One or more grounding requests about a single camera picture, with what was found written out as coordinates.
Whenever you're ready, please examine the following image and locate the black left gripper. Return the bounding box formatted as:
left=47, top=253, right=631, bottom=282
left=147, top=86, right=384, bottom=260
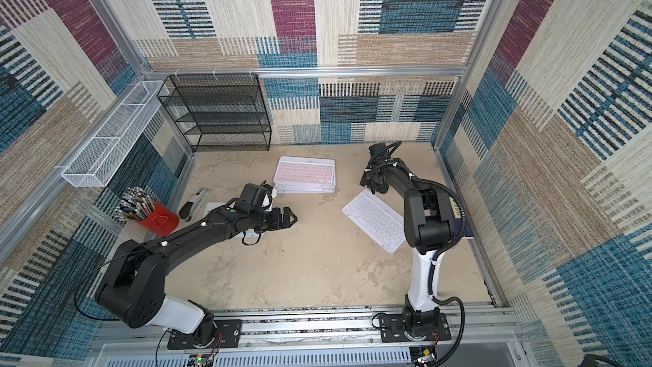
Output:
left=250, top=207, right=300, bottom=234

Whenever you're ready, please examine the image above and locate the pink key keyboard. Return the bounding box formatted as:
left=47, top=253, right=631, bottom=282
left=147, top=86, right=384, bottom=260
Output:
left=273, top=156, right=336, bottom=186
left=274, top=183, right=336, bottom=190

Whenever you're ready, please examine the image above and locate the white key keyboard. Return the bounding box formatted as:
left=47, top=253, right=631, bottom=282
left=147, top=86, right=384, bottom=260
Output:
left=342, top=189, right=405, bottom=254

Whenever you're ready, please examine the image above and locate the green key keyboard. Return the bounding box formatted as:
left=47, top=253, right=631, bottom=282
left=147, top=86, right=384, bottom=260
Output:
left=205, top=202, right=234, bottom=222

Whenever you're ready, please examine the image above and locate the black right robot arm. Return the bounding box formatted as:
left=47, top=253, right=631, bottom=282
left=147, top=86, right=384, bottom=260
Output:
left=360, top=141, right=467, bottom=341

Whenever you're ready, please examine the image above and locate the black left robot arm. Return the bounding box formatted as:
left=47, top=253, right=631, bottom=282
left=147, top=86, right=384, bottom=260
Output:
left=94, top=183, right=298, bottom=345

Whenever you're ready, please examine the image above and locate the black white stapler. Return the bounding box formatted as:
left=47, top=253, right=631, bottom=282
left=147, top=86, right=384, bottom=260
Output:
left=178, top=188, right=208, bottom=222

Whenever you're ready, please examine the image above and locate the dark blue notebook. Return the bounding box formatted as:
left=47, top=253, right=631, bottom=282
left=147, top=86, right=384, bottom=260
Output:
left=449, top=197, right=474, bottom=239

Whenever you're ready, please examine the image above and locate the red pen holder cup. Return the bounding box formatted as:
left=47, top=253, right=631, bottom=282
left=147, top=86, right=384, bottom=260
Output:
left=139, top=202, right=179, bottom=237

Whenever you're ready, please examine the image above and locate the bundle of pens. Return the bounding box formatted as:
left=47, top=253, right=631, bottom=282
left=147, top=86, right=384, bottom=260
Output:
left=112, top=187, right=157, bottom=222

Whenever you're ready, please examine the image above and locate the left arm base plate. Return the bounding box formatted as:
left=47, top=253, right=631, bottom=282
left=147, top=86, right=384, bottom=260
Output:
left=166, top=319, right=243, bottom=351

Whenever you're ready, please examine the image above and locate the black wire shelf rack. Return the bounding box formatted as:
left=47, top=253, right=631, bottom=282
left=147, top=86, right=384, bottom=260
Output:
left=157, top=73, right=272, bottom=152

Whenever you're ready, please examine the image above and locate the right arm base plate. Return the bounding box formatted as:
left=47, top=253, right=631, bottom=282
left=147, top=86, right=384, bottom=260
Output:
left=371, top=310, right=452, bottom=343

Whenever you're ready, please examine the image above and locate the white wire mesh basket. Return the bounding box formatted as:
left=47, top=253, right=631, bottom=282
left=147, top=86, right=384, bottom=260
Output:
left=61, top=81, right=163, bottom=188

